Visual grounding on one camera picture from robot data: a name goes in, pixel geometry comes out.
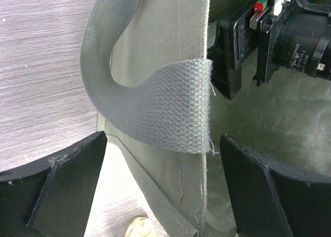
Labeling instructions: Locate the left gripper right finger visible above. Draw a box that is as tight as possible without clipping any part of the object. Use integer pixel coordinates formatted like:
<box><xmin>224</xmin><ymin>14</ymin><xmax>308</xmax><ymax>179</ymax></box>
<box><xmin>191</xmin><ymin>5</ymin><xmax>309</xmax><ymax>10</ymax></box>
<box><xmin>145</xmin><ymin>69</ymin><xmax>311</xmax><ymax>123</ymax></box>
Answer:
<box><xmin>220</xmin><ymin>135</ymin><xmax>330</xmax><ymax>236</ymax></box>

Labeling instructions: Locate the olive green canvas bag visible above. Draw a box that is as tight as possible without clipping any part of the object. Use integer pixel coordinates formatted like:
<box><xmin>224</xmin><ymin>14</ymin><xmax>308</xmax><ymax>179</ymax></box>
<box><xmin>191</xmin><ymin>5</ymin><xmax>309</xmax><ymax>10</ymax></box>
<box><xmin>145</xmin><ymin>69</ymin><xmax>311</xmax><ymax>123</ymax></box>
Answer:
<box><xmin>80</xmin><ymin>0</ymin><xmax>330</xmax><ymax>236</ymax></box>

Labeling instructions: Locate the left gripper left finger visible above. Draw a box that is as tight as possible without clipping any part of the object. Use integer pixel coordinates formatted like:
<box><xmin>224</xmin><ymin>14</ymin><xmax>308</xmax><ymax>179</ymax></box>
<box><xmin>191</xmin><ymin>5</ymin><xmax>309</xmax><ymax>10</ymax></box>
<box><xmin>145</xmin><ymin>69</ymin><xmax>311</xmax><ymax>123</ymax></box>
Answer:
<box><xmin>1</xmin><ymin>131</ymin><xmax>107</xmax><ymax>236</ymax></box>

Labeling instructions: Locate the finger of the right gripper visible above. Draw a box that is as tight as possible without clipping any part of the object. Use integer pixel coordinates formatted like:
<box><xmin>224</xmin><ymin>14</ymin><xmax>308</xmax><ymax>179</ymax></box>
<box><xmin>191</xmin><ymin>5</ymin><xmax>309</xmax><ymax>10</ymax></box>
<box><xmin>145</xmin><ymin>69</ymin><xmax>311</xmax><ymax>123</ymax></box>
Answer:
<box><xmin>207</xmin><ymin>5</ymin><xmax>258</xmax><ymax>100</ymax></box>

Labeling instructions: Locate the amber bottle white cap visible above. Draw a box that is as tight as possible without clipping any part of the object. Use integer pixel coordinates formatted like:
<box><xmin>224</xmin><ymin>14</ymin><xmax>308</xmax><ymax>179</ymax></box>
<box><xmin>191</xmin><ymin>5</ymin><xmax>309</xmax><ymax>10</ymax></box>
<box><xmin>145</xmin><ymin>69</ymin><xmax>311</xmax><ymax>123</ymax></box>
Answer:
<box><xmin>125</xmin><ymin>217</ymin><xmax>157</xmax><ymax>237</ymax></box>

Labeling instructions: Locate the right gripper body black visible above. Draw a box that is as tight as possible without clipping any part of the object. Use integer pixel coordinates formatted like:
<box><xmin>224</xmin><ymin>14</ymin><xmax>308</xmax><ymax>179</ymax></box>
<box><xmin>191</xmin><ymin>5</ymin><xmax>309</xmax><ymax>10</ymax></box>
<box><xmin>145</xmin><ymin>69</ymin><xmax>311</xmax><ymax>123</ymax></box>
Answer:
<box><xmin>249</xmin><ymin>0</ymin><xmax>330</xmax><ymax>86</ymax></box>

